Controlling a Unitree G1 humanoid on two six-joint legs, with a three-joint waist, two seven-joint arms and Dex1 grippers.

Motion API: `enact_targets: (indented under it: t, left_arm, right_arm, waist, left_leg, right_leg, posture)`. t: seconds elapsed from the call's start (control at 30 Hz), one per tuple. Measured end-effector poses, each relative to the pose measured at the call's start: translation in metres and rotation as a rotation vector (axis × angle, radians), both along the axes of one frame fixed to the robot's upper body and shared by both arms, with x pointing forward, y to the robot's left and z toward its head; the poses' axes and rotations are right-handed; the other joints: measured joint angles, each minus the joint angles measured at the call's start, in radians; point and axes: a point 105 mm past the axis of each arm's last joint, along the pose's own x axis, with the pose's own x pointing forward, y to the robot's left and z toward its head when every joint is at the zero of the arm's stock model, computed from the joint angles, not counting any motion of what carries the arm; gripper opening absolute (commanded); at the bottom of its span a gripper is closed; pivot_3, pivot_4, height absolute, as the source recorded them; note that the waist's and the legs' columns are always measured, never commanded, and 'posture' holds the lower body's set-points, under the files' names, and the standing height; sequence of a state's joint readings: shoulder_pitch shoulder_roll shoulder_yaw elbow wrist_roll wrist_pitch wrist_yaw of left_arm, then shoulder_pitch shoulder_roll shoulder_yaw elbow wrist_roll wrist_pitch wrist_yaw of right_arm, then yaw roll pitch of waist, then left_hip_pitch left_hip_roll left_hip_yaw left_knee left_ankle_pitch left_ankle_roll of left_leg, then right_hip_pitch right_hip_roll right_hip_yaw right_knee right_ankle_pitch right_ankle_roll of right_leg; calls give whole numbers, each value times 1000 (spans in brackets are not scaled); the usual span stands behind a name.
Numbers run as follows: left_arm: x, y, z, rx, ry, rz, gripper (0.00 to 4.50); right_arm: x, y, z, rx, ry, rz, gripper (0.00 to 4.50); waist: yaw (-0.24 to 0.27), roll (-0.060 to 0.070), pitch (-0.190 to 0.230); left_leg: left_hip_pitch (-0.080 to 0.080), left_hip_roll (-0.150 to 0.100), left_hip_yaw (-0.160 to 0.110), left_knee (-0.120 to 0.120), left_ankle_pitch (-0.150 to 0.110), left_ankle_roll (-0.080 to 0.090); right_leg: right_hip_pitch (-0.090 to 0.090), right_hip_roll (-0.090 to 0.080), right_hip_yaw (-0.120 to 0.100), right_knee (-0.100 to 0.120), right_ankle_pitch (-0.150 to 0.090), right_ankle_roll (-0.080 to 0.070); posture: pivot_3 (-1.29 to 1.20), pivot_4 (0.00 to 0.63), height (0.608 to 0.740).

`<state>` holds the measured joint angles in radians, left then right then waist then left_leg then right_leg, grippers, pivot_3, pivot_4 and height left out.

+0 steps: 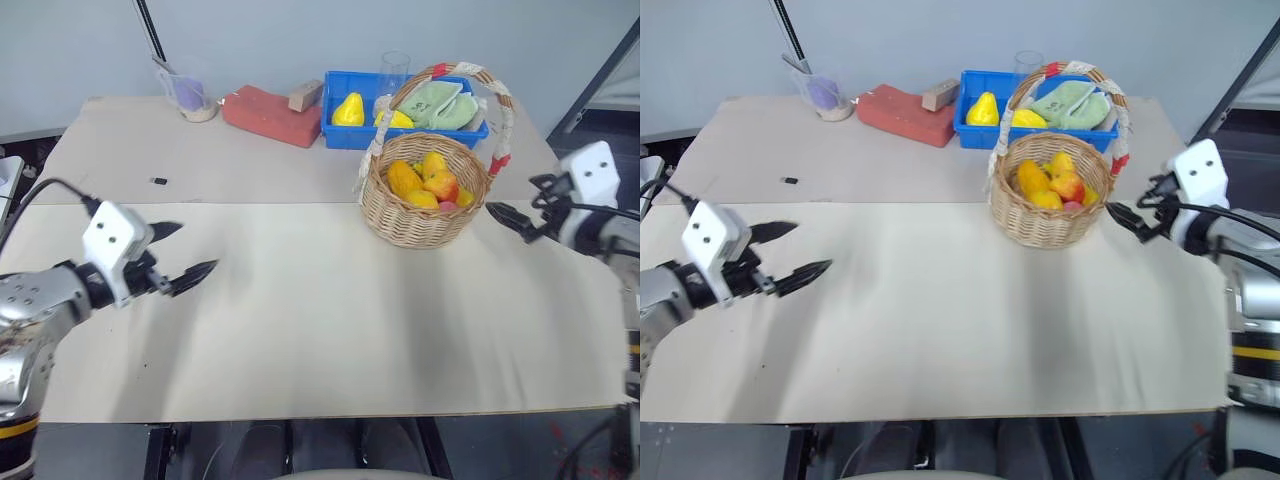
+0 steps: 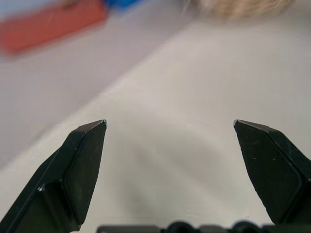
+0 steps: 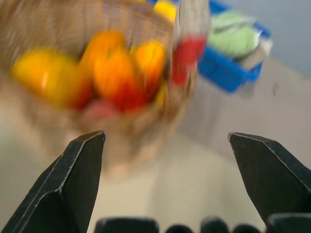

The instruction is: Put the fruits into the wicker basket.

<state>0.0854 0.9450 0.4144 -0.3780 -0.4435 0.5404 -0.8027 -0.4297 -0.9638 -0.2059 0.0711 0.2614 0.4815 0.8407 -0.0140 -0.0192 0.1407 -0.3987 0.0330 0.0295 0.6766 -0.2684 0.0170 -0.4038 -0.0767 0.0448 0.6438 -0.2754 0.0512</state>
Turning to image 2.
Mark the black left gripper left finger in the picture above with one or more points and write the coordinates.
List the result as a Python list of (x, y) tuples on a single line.
[(73, 174)]

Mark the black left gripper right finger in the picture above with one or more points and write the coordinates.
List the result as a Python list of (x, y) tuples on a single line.
[(274, 174)]

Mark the wicker basket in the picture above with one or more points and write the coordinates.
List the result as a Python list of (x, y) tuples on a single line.
[(245, 8)]

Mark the red flat box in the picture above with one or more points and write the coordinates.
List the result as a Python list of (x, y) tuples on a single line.
[(52, 28)]

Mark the blue object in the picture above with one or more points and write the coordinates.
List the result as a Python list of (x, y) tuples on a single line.
[(120, 4)]

